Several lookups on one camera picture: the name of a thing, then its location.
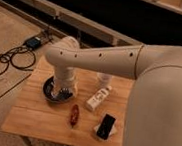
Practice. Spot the clear plastic cup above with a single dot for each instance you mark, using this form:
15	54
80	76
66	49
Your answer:
103	80

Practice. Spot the white rectangular box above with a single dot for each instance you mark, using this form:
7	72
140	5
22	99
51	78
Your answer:
98	98

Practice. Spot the dark ceramic bowl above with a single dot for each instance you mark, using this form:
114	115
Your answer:
49	94

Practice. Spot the wooden table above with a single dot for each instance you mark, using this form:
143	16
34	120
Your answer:
33	116

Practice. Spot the black power adapter box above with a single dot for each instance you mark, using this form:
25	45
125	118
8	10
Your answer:
38	40

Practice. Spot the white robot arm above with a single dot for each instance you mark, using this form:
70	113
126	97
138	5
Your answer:
154	112

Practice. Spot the white napkin pad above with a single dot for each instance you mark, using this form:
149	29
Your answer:
112	132

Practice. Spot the black phone-like device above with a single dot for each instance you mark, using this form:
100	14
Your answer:
105	127

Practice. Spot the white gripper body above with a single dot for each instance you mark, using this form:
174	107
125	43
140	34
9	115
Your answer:
65	84

